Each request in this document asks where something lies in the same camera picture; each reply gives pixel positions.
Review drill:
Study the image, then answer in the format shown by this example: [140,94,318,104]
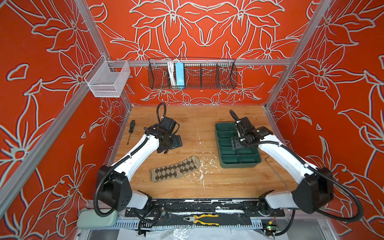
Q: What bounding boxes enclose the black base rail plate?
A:
[135,198,285,218]

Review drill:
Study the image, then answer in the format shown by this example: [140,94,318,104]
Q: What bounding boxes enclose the white slotted cable duct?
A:
[111,219,263,231]

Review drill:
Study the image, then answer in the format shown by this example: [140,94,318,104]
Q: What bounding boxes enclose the green plastic divided tray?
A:
[215,122,262,169]

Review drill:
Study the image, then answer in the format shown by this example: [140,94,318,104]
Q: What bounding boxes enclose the black wire wall basket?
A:
[148,58,238,90]

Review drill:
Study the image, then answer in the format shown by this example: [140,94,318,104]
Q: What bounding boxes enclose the beige argyle sock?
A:
[150,156,201,183]

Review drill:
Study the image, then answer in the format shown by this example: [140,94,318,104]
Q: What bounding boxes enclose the pale green foam pad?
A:
[77,210,118,229]

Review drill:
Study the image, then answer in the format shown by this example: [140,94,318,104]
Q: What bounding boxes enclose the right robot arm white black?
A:
[230,111,364,222]

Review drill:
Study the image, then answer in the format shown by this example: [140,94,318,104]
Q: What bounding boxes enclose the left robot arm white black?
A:
[93,117,183,217]

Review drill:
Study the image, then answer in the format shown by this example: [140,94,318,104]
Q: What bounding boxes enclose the white wire mesh basket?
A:
[85,56,131,98]

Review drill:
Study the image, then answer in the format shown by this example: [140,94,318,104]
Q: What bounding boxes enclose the yellow handle pliers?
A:
[182,213,220,227]

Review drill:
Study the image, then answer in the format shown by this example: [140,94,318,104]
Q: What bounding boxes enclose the green handle screwdriver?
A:
[127,120,136,144]

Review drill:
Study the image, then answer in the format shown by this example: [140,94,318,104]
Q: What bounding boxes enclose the white cable bundle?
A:
[167,59,177,87]

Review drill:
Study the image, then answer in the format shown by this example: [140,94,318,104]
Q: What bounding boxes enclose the light blue box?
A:
[175,62,185,89]

